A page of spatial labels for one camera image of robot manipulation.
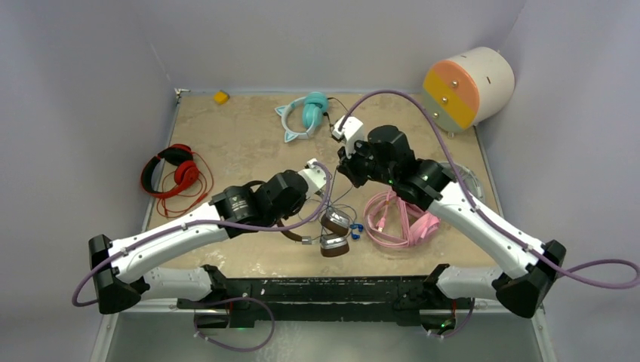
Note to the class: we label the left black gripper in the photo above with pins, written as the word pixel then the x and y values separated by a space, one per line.
pixel 297 204

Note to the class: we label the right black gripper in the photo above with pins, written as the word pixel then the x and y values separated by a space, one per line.
pixel 349 165

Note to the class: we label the brown silver headphones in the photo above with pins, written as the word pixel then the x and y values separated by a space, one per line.
pixel 334 239

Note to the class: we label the pink headphones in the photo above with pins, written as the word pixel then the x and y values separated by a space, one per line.
pixel 393 223

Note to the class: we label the white grey headphones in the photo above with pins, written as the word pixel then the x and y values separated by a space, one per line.
pixel 470 180

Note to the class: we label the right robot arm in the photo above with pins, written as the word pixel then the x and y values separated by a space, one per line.
pixel 524 270

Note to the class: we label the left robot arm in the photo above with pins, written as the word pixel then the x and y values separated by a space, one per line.
pixel 126 271

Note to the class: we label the teal cat ear headphones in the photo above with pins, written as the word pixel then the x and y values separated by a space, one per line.
pixel 314 107

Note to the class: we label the round pastel drawer cabinet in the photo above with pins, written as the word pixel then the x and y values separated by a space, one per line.
pixel 463 90

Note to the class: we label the small yellow block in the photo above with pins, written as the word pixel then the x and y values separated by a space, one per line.
pixel 221 97

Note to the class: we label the aluminium frame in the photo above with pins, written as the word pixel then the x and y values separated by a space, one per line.
pixel 127 271

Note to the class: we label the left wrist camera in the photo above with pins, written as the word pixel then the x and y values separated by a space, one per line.
pixel 316 177

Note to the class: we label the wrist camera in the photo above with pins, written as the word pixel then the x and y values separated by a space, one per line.
pixel 316 177
pixel 348 131

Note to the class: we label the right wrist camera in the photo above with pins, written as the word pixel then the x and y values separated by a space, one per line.
pixel 348 131

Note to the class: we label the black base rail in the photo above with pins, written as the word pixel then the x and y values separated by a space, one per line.
pixel 408 301

